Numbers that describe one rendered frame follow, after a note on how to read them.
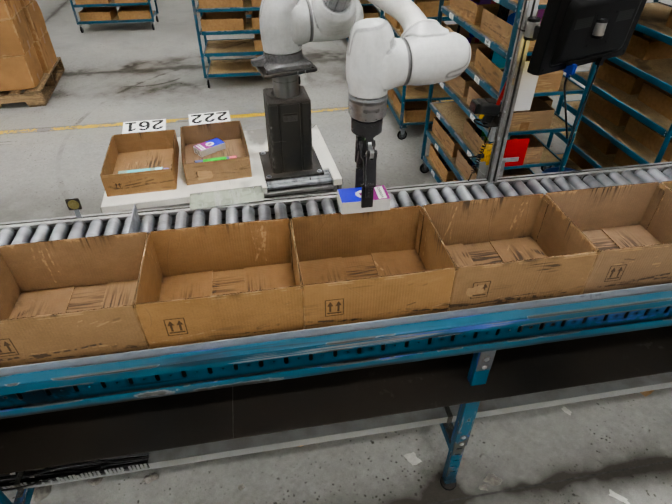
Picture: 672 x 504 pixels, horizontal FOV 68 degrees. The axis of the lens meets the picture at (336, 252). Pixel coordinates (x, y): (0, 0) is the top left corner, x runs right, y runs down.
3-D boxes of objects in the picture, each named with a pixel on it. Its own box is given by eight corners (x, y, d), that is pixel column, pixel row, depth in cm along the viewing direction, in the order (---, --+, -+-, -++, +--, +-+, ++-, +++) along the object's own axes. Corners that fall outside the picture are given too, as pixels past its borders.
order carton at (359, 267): (416, 249, 158) (422, 204, 147) (448, 315, 135) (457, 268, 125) (292, 262, 153) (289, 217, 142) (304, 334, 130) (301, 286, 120)
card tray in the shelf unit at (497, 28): (479, 28, 262) (482, 7, 255) (533, 25, 266) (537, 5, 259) (512, 52, 231) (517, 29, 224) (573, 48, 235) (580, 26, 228)
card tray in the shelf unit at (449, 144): (431, 130, 349) (433, 117, 343) (472, 127, 353) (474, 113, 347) (451, 157, 318) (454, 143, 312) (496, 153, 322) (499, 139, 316)
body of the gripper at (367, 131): (348, 109, 121) (347, 144, 127) (355, 124, 114) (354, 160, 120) (378, 107, 122) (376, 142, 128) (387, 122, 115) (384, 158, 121)
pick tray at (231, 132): (242, 139, 248) (240, 120, 241) (252, 177, 219) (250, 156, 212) (183, 145, 242) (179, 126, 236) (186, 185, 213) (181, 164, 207)
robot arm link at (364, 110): (352, 101, 110) (351, 126, 114) (392, 98, 112) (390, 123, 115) (345, 86, 117) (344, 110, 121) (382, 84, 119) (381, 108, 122)
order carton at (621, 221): (639, 225, 168) (660, 181, 158) (703, 282, 146) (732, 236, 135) (530, 236, 163) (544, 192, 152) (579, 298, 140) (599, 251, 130)
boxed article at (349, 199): (337, 200, 136) (337, 189, 133) (383, 196, 137) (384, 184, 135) (341, 214, 130) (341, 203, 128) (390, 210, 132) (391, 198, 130)
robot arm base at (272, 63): (247, 61, 204) (245, 46, 200) (299, 54, 210) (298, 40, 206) (257, 75, 191) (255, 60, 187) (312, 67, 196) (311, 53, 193)
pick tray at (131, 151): (179, 148, 240) (175, 129, 234) (177, 189, 211) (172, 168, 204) (117, 154, 235) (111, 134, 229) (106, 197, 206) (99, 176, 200)
